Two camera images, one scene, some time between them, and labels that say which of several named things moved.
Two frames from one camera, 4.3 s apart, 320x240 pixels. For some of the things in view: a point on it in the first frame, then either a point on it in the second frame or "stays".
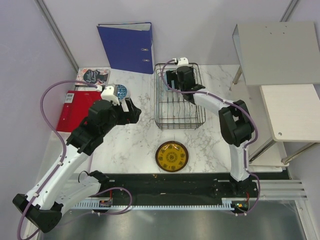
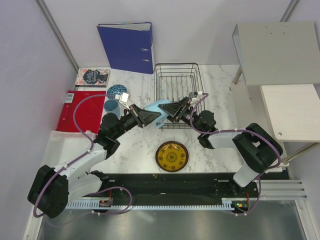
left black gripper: (133, 114) -> (145, 117)
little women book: (96, 76) stays
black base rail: (179, 187) stays
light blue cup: (165, 78) -> (160, 121)
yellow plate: (172, 156) stays
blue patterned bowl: (122, 91) stays
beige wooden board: (293, 112) stays
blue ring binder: (128, 46) stays
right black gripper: (172, 75) -> (173, 109)
